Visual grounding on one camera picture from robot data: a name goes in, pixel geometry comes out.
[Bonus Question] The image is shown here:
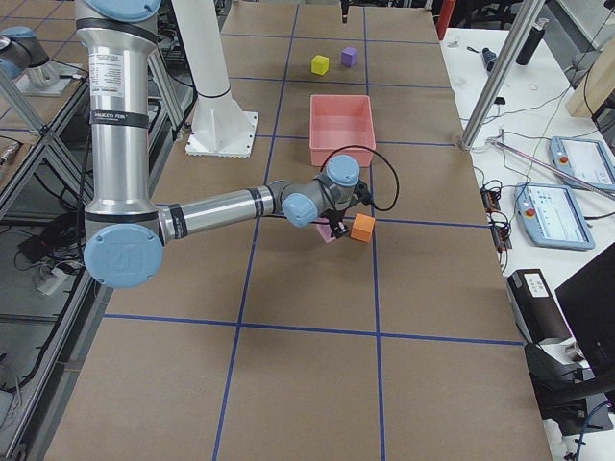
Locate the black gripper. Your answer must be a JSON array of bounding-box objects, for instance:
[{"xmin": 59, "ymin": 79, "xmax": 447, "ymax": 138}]
[{"xmin": 324, "ymin": 181, "xmax": 371, "ymax": 238}]

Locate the light pink foam block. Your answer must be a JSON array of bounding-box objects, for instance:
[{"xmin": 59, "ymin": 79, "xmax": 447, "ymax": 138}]
[{"xmin": 316, "ymin": 224, "xmax": 336, "ymax": 243}]

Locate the orange foam block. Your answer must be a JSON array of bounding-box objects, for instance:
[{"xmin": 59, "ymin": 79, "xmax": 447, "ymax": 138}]
[{"xmin": 350, "ymin": 213, "xmax": 376, "ymax": 243}]

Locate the yellow foam block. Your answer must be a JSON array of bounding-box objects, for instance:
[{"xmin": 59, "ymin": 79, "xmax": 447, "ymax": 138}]
[{"xmin": 310, "ymin": 55, "xmax": 330, "ymax": 76}]

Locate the purple foam block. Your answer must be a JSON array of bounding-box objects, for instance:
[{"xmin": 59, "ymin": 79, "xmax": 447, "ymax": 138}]
[{"xmin": 340, "ymin": 46, "xmax": 358, "ymax": 68}]

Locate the second grey robot arm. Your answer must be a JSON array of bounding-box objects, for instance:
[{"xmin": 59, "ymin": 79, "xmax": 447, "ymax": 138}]
[{"xmin": 1, "ymin": 26, "xmax": 60, "ymax": 88}]

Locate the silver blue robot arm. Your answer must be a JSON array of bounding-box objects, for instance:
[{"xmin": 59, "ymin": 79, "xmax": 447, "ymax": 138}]
[{"xmin": 75, "ymin": 1, "xmax": 371, "ymax": 288}]

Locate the pink plastic bin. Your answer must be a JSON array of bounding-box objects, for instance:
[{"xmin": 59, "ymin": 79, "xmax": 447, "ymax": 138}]
[{"xmin": 308, "ymin": 94, "xmax": 376, "ymax": 168}]

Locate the near teach pendant tablet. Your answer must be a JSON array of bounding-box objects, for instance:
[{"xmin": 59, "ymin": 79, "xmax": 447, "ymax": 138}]
[{"xmin": 515, "ymin": 182, "xmax": 595, "ymax": 251}]

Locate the teach pendant tablet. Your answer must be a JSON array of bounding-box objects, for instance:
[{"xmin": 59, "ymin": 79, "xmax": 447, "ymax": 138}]
[
  {"xmin": 515, "ymin": 182, "xmax": 595, "ymax": 251},
  {"xmin": 549, "ymin": 136, "xmax": 614, "ymax": 193}
]

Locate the black box device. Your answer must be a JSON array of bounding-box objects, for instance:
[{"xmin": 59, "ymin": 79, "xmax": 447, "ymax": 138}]
[{"xmin": 506, "ymin": 269, "xmax": 572, "ymax": 344}]

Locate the far teach pendant tablet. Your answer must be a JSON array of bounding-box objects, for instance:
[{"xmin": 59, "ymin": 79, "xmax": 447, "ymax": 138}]
[{"xmin": 549, "ymin": 136, "xmax": 614, "ymax": 193}]

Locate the black monitor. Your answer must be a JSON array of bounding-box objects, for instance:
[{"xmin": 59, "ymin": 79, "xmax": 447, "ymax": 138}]
[{"xmin": 525, "ymin": 246, "xmax": 614, "ymax": 412}]

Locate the black water bottle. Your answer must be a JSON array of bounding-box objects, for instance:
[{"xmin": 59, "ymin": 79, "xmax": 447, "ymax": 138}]
[{"xmin": 515, "ymin": 17, "xmax": 549, "ymax": 66}]

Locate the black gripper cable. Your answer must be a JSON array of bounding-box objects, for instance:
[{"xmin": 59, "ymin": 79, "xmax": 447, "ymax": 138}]
[{"xmin": 320, "ymin": 145, "xmax": 401, "ymax": 212}]

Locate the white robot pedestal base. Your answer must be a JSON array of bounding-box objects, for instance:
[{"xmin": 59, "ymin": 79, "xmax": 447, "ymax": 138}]
[{"xmin": 172, "ymin": 0, "xmax": 258, "ymax": 158}]

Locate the aluminium frame post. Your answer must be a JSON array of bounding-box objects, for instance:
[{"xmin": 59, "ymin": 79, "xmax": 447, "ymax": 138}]
[{"xmin": 458, "ymin": 0, "xmax": 545, "ymax": 151}]

